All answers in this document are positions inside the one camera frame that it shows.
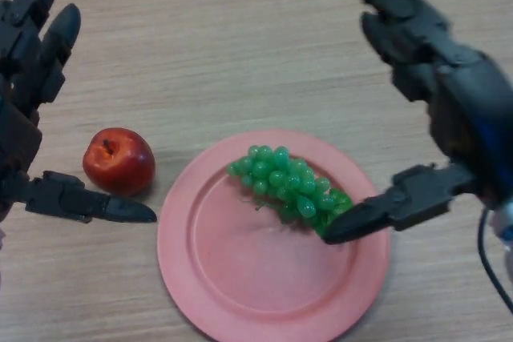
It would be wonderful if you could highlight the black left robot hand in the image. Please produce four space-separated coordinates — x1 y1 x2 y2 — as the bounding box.
0 0 158 225

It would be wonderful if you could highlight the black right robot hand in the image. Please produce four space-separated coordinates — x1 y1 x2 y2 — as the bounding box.
322 0 513 245

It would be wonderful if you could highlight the green grape bunch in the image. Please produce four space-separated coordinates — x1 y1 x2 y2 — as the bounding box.
227 144 356 239

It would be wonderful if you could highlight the pink round plate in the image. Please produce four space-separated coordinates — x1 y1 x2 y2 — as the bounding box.
156 129 392 342

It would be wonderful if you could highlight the red apple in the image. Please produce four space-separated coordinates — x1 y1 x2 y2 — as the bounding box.
82 127 156 198

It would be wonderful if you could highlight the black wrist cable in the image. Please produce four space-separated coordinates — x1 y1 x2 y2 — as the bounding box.
476 206 513 317

